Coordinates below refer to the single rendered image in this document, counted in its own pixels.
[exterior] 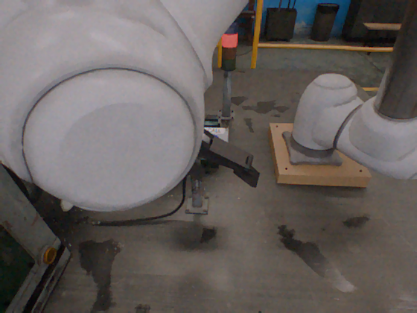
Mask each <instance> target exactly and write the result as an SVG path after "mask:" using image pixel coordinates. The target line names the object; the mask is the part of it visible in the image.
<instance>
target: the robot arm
mask: <svg viewBox="0 0 417 313"><path fill-rule="evenodd" d="M248 2H249V0H0V155H1V157H2V158H3V159H4V160H5V162H6V163H7V164H8V165H9V166H10V168H11V169H12V170H13V171H15V172H16V175H17V176H18V177H21V178H22V179H23V180H26V181H28V182H29V183H35V184H36V185H38V186H39V187H40V188H41V189H42V190H45V191H46V192H48V193H50V194H51V195H53V196H55V197H58V198H60V199H62V200H64V201H67V202H69V203H72V204H74V205H75V206H77V207H80V208H81V209H85V210H88V211H98V212H118V211H124V210H128V209H132V208H135V207H137V206H143V205H145V204H147V203H149V202H151V201H153V200H156V199H158V198H160V197H161V196H162V195H164V194H165V193H168V192H169V191H170V190H171V189H172V188H173V187H175V186H176V185H177V184H178V183H179V182H180V181H181V180H182V179H183V178H184V177H185V175H186V174H189V176H191V177H193V178H194V179H197V180H198V181H202V179H203V176H204V172H205V169H204V167H202V166H201V165H199V164H197V163H196V162H195V161H196V159H201V158H204V159H207V160H209V161H212V162H214V163H217V164H220V165H224V166H226V167H227V168H230V169H233V170H234V174H236V176H238V177H239V178H241V179H242V180H243V181H245V182H246V183H248V185H249V186H251V187H254V188H255V187H256V186H257V183H258V178H259V176H260V172H259V171H256V170H255V168H254V167H253V166H252V165H251V164H252V161H253V158H254V156H253V155H252V154H249V153H248V152H246V151H244V150H241V149H240V148H237V147H235V146H234V145H232V144H231V143H229V142H226V141H224V140H222V139H220V138H219V137H217V136H215V135H212V134H211V133H210V132H209V131H207V129H205V128H204V117H205V112H204V94H205V92H206V90H207V89H208V88H209V87H210V86H211V83H212V80H213V78H212V71H211V58H212V55H213V51H214V49H215V47H216V45H217V44H218V41H219V40H220V38H221V37H222V36H223V35H224V34H225V32H226V30H227V29H228V28H229V26H231V25H232V23H233V21H235V20H236V18H237V17H238V15H239V14H240V12H241V11H242V10H243V9H244V8H245V6H246V4H248ZM386 66H387V68H386V71H385V73H384V75H383V78H382V81H381V86H380V87H379V90H378V93H377V95H376V96H375V97H374V98H371V99H369V100H368V101H366V102H365V103H363V101H362V100H361V99H359V98H358V97H357V87H356V86H355V85H354V83H353V82H352V81H351V80H349V79H348V78H347V77H345V76H344V75H338V74H324V75H320V76H319V77H318V78H316V79H315V80H314V81H313V83H311V84H309V85H308V86H307V89H306V90H305V91H304V92H303V94H302V96H301V99H300V102H299V104H298V107H297V109H296V116H295V119H294V123H293V130H292V132H291V131H283V133H282V137H283V139H284V141H285V143H286V146H287V150H288V153H289V155H290V164H291V165H342V164H343V159H342V158H340V156H339V154H338V153H337V151H336V150H338V151H340V152H341V153H342V154H344V155H345V156H346V157H348V158H350V159H352V160H353V161H355V162H356V163H358V164H359V165H362V166H364V167H365V168H367V169H369V170H371V171H374V172H376V173H377V174H380V175H383V176H385V177H391V178H395V179H399V180H408V179H416V178H417V0H410V2H409V4H408V6H407V10H406V13H405V16H404V19H403V22H402V24H401V27H400V29H399V33H398V37H397V38H396V41H395V44H394V46H393V50H392V53H391V56H390V58H389V62H388V63H387V65H386Z"/></svg>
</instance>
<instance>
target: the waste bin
mask: <svg viewBox="0 0 417 313"><path fill-rule="evenodd" d="M339 8H340V5H338V4H334V3H319V4H318V5H317V8H316V17H315V21H314V24H313V30H312V34H311V39H312V40H313V41H318V42H327V41H328V40H329V36H330V33H331V30H332V28H333V25H334V22H335V17H336V15H337V12H338V11H339Z"/></svg>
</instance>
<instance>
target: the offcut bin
mask: <svg viewBox="0 0 417 313"><path fill-rule="evenodd" d="M282 2H283V0H280V3H279V5H278V7H267V15H266V21H265V26H264V27H265V31H264V33H265V37H266V39H267V41H270V39H287V41H288V42H289V41H290V39H292V37H293V32H294V28H295V24H296V15H297V13H298V12H297V11H296V8H294V6H295V4H296V0H295V2H294V5H293V8H290V0H289V3H288V6H287V8H281V4H282Z"/></svg>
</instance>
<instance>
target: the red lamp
mask: <svg viewBox="0 0 417 313"><path fill-rule="evenodd" d="M237 43H238V34H235V35H225V34H224V35H223V36H222V46H224V47H226V48H233V47H235V46H237Z"/></svg>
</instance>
